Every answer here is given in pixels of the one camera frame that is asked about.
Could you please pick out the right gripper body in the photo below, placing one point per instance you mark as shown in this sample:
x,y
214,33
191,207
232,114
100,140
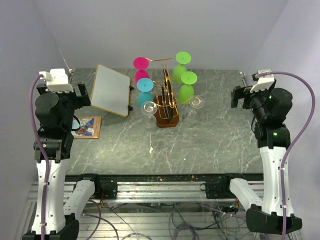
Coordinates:
x,y
251,99

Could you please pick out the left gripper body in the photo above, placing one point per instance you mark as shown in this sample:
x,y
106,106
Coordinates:
x,y
70,97

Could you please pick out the clear plastic cup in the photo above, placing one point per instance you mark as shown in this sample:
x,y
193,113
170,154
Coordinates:
x,y
149,109
194,104

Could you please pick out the green wine glass front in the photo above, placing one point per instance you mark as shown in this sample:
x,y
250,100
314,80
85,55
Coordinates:
x,y
186,91

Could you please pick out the green wine glass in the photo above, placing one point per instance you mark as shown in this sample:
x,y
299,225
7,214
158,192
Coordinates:
x,y
186,91
182,58

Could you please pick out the blue plastic wine glass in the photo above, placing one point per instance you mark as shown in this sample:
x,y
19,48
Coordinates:
x,y
144,85

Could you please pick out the clear plastic cup front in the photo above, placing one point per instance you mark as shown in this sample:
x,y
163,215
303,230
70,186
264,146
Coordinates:
x,y
149,109

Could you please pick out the pink plastic wine glass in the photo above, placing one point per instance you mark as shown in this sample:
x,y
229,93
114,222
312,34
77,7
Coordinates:
x,y
141,64

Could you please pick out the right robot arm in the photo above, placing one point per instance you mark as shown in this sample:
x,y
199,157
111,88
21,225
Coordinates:
x,y
273,213

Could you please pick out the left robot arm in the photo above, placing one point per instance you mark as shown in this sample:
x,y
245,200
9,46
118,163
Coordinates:
x,y
52,115

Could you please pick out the framed picture card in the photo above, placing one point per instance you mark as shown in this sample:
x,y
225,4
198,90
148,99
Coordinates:
x,y
86,127

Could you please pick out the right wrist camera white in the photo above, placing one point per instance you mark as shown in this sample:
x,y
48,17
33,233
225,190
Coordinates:
x,y
264,80

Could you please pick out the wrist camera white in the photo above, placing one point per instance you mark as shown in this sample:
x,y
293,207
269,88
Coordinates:
x,y
57,80
264,80

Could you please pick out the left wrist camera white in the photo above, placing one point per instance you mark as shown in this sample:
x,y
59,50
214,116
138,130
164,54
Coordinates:
x,y
57,80

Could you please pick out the small whiteboard yellow frame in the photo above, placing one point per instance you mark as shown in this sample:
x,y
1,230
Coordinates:
x,y
111,91

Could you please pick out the gold wire glass rack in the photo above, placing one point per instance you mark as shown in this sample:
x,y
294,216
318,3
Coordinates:
x,y
166,95

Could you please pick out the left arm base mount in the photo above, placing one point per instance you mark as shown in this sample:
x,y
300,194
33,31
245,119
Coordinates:
x,y
108,188

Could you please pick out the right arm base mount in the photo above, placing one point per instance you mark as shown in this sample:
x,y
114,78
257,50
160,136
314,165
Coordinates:
x,y
217,189

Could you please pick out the aluminium rail frame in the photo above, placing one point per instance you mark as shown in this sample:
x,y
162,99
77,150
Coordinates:
x,y
151,191

